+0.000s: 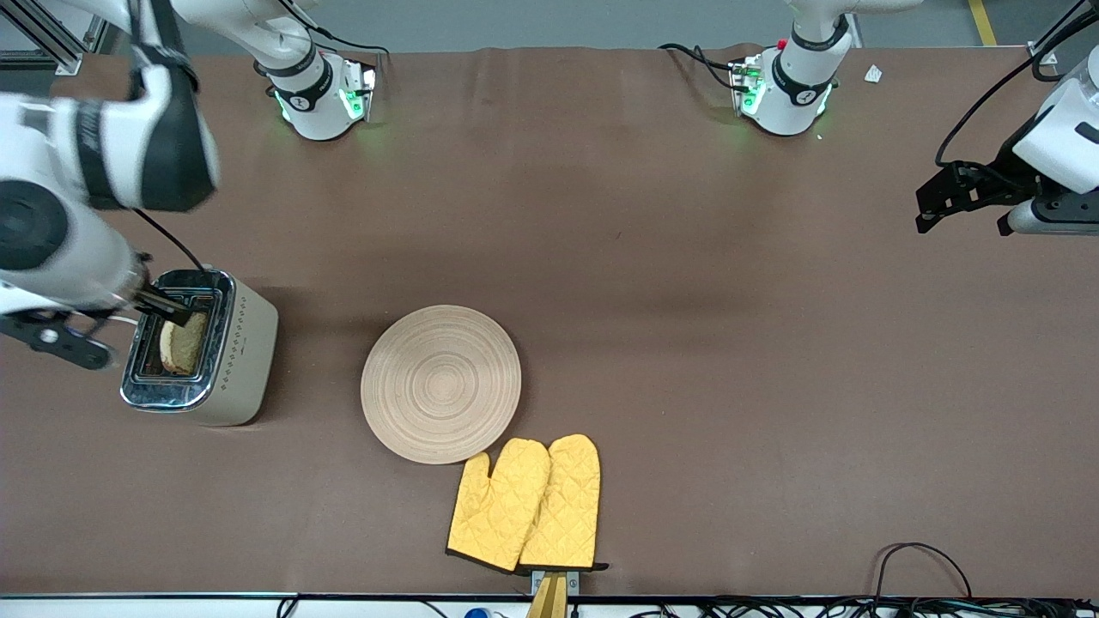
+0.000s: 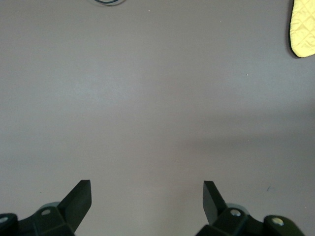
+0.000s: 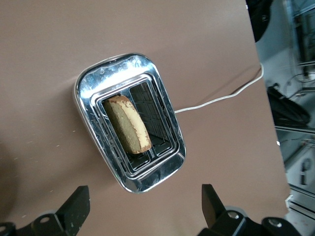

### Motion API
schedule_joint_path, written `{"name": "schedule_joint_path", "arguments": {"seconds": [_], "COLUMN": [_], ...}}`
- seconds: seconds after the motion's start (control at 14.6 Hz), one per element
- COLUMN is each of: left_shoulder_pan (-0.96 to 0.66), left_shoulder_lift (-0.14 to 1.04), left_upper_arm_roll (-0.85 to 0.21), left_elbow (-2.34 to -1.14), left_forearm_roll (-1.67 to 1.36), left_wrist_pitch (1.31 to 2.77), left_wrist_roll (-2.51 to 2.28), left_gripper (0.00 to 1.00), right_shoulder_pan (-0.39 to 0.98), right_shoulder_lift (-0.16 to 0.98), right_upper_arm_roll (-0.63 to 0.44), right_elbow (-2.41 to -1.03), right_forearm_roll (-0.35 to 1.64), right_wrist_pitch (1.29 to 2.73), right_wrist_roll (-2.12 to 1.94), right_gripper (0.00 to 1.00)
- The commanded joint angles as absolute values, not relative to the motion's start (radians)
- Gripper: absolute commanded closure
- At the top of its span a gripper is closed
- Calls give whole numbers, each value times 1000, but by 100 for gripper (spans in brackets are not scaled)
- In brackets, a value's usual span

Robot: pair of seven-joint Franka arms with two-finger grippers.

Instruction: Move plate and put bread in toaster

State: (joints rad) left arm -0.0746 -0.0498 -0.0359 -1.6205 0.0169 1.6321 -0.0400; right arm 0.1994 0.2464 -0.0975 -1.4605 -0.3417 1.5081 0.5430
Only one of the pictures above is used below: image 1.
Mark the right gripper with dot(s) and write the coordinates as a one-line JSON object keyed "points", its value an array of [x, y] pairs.
{"points": [[157, 300]]}

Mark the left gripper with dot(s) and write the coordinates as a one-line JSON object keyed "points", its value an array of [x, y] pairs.
{"points": [[1001, 173]]}

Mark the brown bread slice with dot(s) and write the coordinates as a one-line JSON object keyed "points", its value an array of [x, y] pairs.
{"points": [[185, 348]]}

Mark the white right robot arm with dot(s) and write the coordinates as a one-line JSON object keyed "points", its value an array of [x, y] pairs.
{"points": [[77, 257]]}

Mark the chrome two-slot toaster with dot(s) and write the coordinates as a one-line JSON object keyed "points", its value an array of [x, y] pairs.
{"points": [[245, 360]]}

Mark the round wooden plate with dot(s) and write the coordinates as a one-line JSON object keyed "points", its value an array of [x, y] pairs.
{"points": [[440, 384]]}

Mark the small white paper tag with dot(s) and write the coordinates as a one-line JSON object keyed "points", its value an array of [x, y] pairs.
{"points": [[873, 74]]}

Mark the yellow quilted oven mitt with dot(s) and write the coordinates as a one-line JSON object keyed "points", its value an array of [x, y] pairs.
{"points": [[498, 506], [567, 506]]}

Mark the blue round object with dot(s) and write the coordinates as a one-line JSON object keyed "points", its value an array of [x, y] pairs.
{"points": [[479, 613]]}

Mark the aluminium frame profile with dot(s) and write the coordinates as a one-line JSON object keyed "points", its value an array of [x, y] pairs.
{"points": [[1052, 39], [43, 39]]}

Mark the metal table edge bracket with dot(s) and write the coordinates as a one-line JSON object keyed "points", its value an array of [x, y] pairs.
{"points": [[573, 579]]}

